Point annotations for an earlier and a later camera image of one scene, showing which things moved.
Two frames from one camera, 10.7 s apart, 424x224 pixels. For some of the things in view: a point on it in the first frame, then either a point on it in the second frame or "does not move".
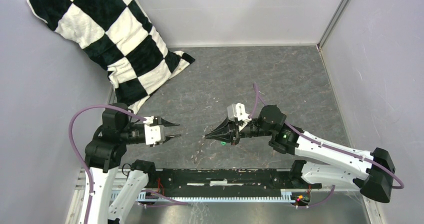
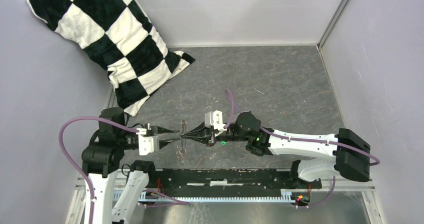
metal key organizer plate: (198, 151) to (183, 150)
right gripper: (227, 131) to (203, 134)
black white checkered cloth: (107, 21) does not move
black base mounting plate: (227, 182) does not move
